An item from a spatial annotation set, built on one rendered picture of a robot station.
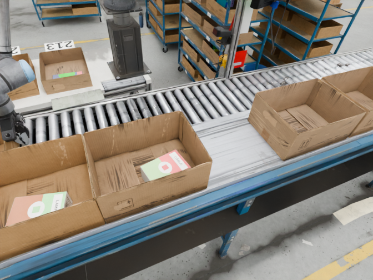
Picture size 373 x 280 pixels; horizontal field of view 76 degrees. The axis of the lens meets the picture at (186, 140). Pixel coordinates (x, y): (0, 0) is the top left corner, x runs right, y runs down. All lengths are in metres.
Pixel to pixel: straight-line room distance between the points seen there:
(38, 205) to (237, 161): 0.76
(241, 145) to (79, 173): 0.70
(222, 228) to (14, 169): 0.87
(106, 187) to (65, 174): 0.18
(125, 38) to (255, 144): 1.06
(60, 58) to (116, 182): 1.29
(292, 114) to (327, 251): 1.08
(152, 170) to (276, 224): 1.30
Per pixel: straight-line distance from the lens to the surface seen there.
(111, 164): 1.03
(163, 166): 0.91
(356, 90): 1.83
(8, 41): 1.31
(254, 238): 1.89
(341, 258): 2.11
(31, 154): 1.01
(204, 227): 1.17
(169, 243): 1.13
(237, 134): 1.18
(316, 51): 2.95
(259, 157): 1.11
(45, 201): 0.93
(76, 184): 1.01
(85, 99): 1.63
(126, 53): 1.73
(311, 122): 1.39
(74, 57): 2.05
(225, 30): 1.68
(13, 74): 1.21
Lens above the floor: 1.68
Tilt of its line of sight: 46 degrees down
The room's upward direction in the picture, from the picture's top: 4 degrees clockwise
